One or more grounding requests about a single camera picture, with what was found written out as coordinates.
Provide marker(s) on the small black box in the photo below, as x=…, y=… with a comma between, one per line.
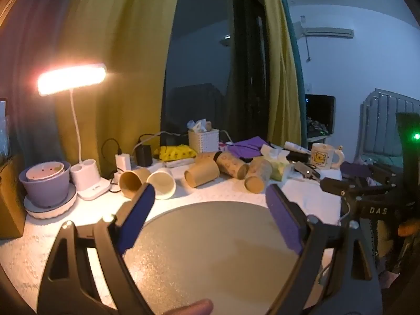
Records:
x=297, y=156

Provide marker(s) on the black power adapter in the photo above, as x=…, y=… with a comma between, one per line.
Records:
x=144, y=156

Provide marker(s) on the white tube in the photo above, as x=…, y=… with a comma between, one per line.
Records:
x=295, y=147

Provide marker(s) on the dark glass door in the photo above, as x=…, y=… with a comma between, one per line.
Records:
x=213, y=55

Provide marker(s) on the small grey device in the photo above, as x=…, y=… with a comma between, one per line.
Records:
x=306, y=170

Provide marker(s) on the white round saucer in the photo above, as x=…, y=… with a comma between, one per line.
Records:
x=49, y=211

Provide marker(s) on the round grey mat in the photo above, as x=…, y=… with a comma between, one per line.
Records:
x=210, y=252

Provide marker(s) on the printed brown paper cup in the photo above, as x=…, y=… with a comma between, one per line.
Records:
x=257, y=175

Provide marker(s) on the dark purple notebook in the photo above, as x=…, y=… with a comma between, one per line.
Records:
x=356, y=170

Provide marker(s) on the black monitor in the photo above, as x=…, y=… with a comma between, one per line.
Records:
x=320, y=108

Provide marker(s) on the wide yellow curtain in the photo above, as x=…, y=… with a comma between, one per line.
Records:
x=115, y=55

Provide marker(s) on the white woven basket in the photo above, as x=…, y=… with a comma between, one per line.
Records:
x=203, y=141

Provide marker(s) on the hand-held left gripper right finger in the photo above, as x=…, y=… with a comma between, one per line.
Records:
x=284, y=221

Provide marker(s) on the yellow-green tissue pack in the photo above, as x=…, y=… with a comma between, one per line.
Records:
x=277, y=165

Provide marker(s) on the white textured tablecloth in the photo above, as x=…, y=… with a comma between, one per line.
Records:
x=36, y=256

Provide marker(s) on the white mug with yellow print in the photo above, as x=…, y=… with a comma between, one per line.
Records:
x=321, y=157

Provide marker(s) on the white power adapter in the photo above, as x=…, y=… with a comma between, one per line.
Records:
x=123, y=162

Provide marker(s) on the teal curtain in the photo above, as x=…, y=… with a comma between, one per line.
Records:
x=300, y=105

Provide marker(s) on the narrow yellow curtain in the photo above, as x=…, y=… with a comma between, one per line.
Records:
x=282, y=82

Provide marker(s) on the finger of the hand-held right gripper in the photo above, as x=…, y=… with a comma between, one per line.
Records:
x=385, y=174
x=334, y=186

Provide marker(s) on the white air conditioner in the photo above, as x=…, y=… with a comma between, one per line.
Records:
x=328, y=31

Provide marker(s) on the person's left hand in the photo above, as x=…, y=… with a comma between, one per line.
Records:
x=187, y=307

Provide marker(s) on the white paper cup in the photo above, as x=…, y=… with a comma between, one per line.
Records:
x=162, y=183

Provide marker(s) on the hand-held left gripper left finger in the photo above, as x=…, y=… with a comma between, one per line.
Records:
x=137, y=218

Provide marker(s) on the plain brown paper cup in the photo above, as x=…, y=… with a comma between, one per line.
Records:
x=205, y=158
x=201, y=174
x=131, y=182

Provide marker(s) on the tall printed brown cup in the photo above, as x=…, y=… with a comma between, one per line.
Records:
x=231, y=164

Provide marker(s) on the white desk lamp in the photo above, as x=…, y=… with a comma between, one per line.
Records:
x=83, y=78

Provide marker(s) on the grey padded headboard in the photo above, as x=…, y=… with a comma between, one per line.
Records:
x=380, y=124

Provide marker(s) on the white wall outlet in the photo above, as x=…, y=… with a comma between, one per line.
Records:
x=309, y=88

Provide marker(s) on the cardboard box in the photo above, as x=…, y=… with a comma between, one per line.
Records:
x=11, y=200

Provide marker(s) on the purple flower pot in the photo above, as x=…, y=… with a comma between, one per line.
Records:
x=44, y=187

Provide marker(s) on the crumpled paper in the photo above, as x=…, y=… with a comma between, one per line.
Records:
x=198, y=125

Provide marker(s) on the purple cloth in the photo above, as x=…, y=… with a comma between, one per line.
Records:
x=244, y=147

